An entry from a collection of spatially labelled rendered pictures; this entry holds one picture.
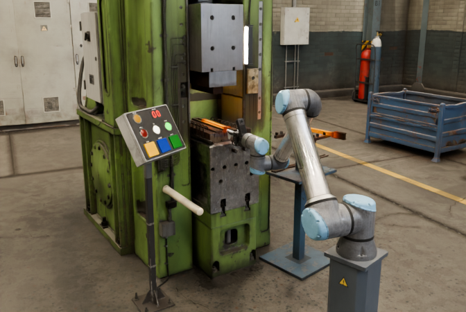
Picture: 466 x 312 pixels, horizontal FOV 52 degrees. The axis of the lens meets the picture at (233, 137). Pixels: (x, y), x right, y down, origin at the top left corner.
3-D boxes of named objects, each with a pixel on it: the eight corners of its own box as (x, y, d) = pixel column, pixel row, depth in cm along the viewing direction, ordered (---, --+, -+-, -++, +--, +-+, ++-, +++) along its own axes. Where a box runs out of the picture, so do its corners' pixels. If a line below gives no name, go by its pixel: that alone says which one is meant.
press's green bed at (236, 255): (257, 265, 333) (258, 202, 322) (211, 280, 313) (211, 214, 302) (216, 236, 378) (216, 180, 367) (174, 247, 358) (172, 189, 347)
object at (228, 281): (279, 274, 320) (279, 273, 320) (204, 301, 289) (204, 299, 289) (246, 252, 352) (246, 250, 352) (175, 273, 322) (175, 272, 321)
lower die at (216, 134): (236, 139, 308) (236, 127, 306) (209, 143, 298) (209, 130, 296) (204, 127, 343) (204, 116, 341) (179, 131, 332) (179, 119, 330)
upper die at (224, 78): (236, 85, 300) (236, 70, 298) (209, 87, 289) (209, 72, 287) (203, 78, 334) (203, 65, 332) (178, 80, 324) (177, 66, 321)
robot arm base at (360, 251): (384, 251, 225) (385, 231, 223) (364, 265, 212) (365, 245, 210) (349, 238, 238) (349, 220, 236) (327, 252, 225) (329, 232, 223)
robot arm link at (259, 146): (256, 157, 270) (257, 140, 267) (244, 151, 280) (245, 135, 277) (270, 154, 275) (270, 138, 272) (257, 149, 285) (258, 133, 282)
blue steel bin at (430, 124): (475, 153, 616) (482, 98, 599) (436, 162, 575) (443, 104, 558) (400, 135, 715) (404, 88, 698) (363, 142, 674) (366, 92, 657)
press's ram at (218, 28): (254, 68, 305) (254, 4, 296) (202, 72, 285) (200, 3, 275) (220, 64, 339) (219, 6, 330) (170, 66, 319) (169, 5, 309)
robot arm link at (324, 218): (355, 231, 208) (308, 82, 233) (321, 238, 202) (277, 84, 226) (338, 239, 221) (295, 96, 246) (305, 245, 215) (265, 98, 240)
